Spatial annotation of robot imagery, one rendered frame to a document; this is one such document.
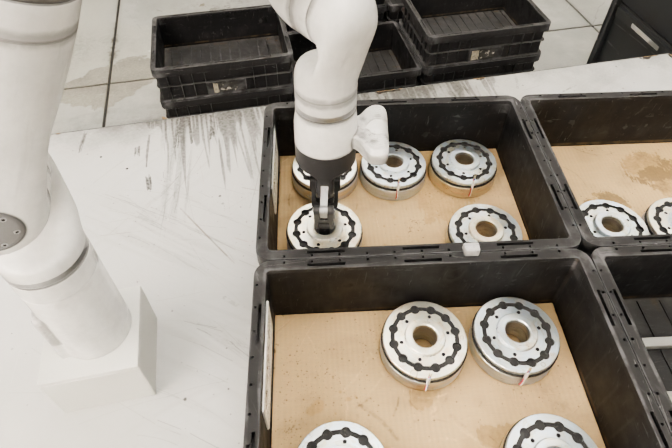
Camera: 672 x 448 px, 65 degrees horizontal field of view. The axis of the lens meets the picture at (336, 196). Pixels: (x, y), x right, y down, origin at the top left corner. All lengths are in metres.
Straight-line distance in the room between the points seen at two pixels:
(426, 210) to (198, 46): 1.20
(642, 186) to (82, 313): 0.83
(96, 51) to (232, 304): 2.18
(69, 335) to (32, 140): 0.31
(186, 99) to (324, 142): 1.07
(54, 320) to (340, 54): 0.44
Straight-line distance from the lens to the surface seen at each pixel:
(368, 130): 0.63
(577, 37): 3.03
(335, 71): 0.54
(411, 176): 0.83
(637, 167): 1.01
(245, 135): 1.15
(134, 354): 0.77
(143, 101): 2.50
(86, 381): 0.79
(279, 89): 1.63
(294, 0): 0.53
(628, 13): 2.31
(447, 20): 1.97
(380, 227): 0.80
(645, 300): 0.83
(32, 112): 0.47
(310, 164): 0.63
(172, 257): 0.96
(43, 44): 0.44
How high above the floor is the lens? 1.45
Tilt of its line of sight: 48 degrees down
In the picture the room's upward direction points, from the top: straight up
